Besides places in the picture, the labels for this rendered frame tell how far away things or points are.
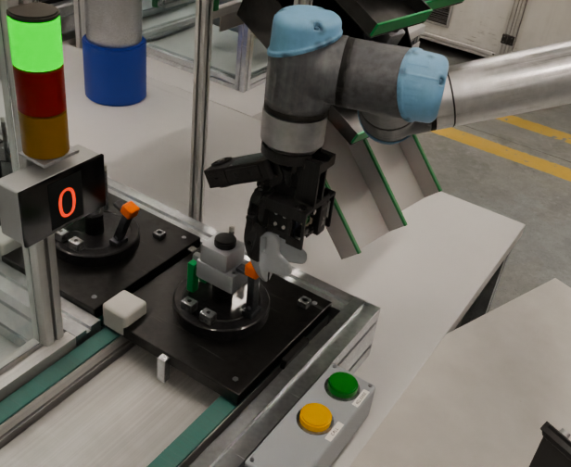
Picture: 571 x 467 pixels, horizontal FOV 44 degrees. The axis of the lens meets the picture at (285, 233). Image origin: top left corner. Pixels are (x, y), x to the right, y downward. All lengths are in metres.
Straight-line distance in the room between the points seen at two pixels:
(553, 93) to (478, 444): 0.51
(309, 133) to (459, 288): 0.65
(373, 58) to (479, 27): 4.34
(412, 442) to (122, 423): 0.41
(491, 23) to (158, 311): 4.24
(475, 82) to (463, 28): 4.24
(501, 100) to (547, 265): 2.28
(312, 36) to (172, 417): 0.52
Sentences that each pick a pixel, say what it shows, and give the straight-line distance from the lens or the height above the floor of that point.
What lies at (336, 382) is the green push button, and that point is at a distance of 0.96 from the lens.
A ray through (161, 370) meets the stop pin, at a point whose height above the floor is 0.95.
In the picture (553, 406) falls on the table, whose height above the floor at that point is 0.86.
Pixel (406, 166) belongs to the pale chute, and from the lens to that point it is 1.35.
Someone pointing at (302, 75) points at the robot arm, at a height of 1.37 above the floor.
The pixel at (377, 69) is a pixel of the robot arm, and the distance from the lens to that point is 0.76.
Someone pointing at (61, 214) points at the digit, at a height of 1.19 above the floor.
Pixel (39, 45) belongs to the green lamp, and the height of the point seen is 1.39.
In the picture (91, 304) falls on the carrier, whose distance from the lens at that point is 1.06.
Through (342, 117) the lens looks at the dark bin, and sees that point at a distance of 1.04.
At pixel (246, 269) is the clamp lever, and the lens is 0.96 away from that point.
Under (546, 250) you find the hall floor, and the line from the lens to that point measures 3.24.
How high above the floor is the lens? 1.66
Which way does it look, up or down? 34 degrees down
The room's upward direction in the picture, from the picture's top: 7 degrees clockwise
